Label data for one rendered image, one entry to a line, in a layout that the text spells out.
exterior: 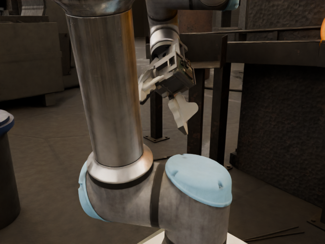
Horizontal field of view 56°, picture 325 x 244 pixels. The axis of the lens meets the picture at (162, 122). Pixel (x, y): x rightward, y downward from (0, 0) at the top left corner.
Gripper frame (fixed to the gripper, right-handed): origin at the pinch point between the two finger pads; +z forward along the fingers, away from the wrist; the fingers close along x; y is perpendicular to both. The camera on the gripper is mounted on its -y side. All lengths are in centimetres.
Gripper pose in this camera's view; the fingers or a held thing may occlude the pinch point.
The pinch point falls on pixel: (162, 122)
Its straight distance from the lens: 63.2
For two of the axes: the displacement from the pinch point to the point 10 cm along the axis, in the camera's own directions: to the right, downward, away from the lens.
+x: 6.3, 4.5, 6.3
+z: 0.4, 8.0, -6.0
